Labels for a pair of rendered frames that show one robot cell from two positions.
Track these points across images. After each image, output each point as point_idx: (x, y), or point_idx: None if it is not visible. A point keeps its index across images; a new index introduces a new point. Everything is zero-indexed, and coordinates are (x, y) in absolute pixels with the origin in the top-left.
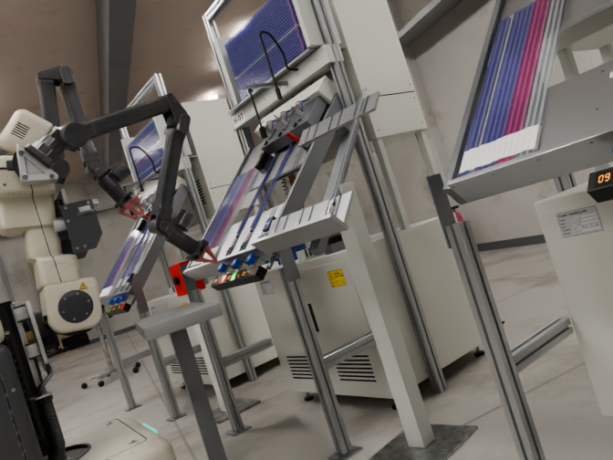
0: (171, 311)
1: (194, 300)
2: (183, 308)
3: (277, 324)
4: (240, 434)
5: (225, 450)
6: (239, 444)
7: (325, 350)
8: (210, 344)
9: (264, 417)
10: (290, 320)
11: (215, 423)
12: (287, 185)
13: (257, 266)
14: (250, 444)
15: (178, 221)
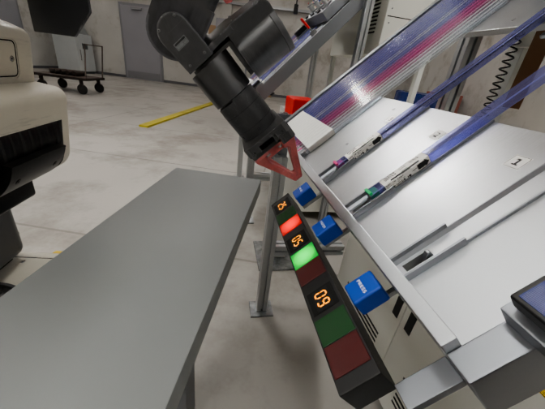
0: (199, 202)
1: (272, 170)
2: (212, 214)
3: (359, 248)
4: (256, 320)
5: (226, 341)
6: (243, 343)
7: (398, 356)
8: (268, 227)
9: (292, 307)
10: (377, 268)
11: (185, 387)
12: (514, 55)
13: (371, 361)
14: (249, 359)
15: (237, 36)
